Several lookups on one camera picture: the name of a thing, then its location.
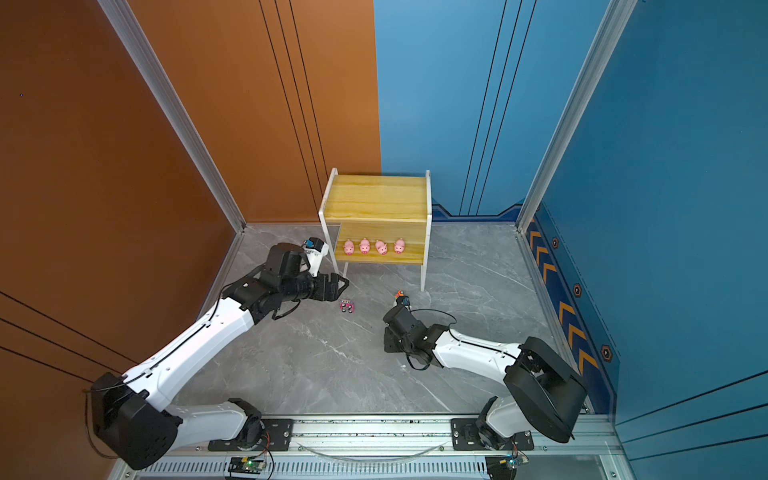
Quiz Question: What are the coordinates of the aluminium mounting rail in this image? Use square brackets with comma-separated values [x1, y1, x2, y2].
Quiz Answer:
[110, 414, 634, 479]

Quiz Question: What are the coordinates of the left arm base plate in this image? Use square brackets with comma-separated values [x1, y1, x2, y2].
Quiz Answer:
[208, 418, 294, 453]

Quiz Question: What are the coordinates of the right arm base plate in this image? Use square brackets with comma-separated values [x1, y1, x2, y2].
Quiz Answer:
[450, 418, 535, 452]

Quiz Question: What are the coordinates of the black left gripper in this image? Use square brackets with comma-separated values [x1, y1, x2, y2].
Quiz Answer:
[281, 270, 350, 305]

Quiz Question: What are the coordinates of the wooden two-tier shelf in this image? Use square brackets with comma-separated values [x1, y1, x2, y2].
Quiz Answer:
[318, 168, 433, 291]

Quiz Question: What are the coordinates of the left controller board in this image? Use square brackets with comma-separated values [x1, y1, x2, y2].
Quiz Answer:
[226, 456, 271, 479]

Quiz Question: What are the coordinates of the controller board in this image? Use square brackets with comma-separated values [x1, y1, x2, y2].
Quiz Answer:
[226, 456, 271, 479]
[485, 455, 529, 480]

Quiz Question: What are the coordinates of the right controller board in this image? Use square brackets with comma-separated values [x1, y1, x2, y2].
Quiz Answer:
[485, 455, 529, 480]

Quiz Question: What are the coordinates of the right aluminium corner post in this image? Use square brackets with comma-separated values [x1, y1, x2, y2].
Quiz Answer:
[516, 0, 637, 234]

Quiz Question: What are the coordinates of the aluminium corner post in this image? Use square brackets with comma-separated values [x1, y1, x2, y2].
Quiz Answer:
[516, 0, 637, 234]
[98, 0, 247, 234]

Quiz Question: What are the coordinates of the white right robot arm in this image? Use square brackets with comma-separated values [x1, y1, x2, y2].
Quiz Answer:
[383, 302, 587, 450]

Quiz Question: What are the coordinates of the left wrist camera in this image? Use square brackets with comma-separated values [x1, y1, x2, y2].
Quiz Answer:
[303, 237, 329, 277]

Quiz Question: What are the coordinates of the pink teal toy van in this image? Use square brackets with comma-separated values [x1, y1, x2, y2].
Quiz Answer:
[339, 300, 355, 314]

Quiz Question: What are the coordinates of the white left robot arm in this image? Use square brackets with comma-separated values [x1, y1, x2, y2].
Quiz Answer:
[88, 237, 349, 470]

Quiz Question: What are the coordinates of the left aluminium corner post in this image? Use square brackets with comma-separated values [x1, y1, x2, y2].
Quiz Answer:
[98, 0, 247, 234]

